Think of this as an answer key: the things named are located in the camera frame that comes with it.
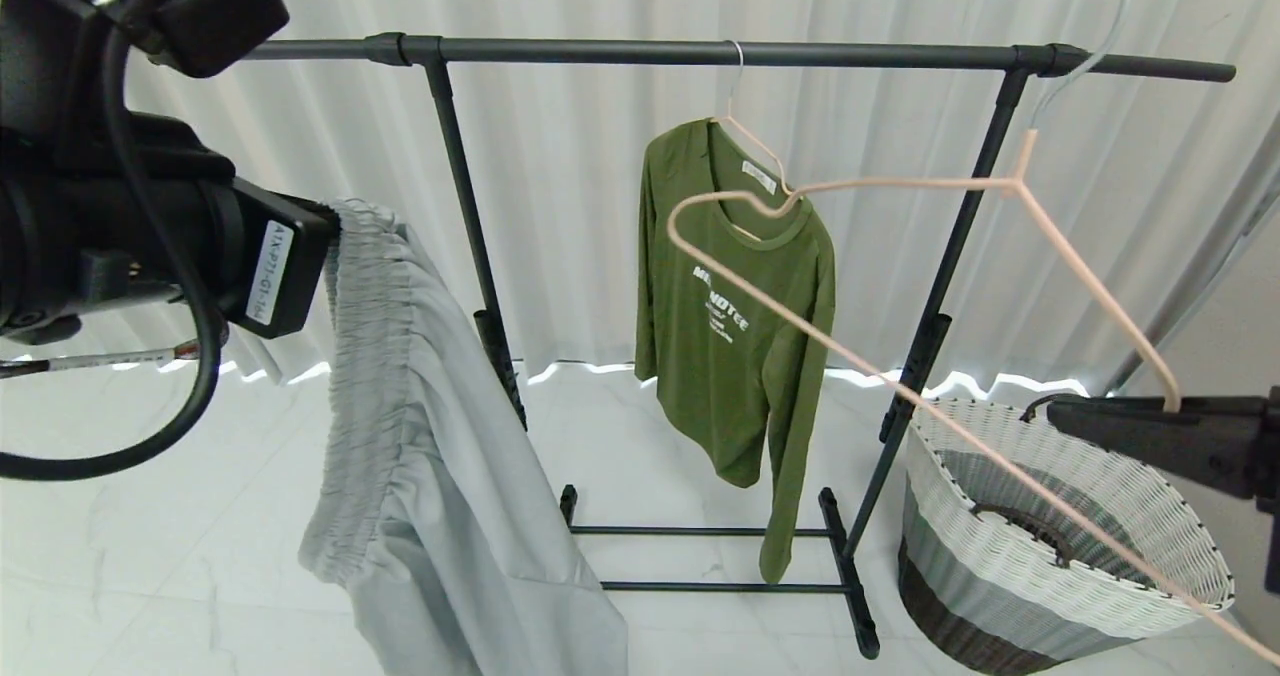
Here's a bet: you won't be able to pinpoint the green shirt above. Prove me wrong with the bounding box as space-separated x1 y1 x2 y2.
634 119 837 585

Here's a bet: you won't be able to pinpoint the black clothes rack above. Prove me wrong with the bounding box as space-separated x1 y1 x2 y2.
240 33 1236 660

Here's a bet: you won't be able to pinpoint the white curtain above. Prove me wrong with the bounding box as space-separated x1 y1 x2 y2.
0 0 1280 397

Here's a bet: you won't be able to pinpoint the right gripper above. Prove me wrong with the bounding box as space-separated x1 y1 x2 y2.
1262 386 1280 597

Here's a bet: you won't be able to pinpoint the white laundry basket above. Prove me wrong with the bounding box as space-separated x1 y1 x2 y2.
897 393 1236 676

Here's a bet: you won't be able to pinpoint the pink clothes hanger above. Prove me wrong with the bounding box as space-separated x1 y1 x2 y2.
667 0 1280 669
712 39 801 242

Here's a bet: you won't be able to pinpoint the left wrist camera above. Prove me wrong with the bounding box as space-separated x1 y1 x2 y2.
0 0 291 167

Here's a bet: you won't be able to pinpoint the pale grey shorts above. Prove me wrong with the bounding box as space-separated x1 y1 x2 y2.
298 198 629 676

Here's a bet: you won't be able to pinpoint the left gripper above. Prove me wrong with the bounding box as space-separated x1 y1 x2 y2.
0 111 341 347

